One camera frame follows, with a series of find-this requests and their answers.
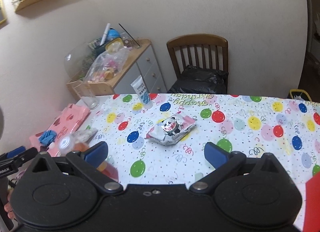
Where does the person's left hand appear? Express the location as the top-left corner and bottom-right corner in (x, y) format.
(4, 190), (16, 220)

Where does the orange drink bottle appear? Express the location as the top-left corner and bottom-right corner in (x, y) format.
(59, 135), (119, 182)

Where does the blue glove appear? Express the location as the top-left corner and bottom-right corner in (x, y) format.
(39, 130), (57, 146)

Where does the pink patterned cloth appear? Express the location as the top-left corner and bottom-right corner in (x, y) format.
(29, 104), (91, 157)

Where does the silver panda snack packet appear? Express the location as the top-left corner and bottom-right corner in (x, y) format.
(145, 113), (196, 146)

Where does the clear drinking glass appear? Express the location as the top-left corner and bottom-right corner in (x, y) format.
(72, 80), (99, 110)

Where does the balloon pattern tablecloth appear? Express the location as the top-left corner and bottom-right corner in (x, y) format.
(82, 94), (319, 185)

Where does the black bag on chair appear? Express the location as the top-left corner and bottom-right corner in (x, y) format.
(168, 65), (228, 95)

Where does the white cream tube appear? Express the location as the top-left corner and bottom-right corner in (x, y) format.
(131, 75), (153, 110)

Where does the plastic bag of snacks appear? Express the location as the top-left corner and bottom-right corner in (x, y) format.
(84, 47), (130, 83)

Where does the wooden drawer cabinet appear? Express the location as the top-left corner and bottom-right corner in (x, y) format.
(66, 38), (168, 101)

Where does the yellow rim basket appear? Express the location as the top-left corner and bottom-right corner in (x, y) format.
(289, 89), (312, 102)

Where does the red white storage box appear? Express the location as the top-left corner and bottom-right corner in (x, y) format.
(303, 173), (320, 232)

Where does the brown wooden chair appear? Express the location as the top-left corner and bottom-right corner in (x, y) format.
(167, 33), (229, 78)

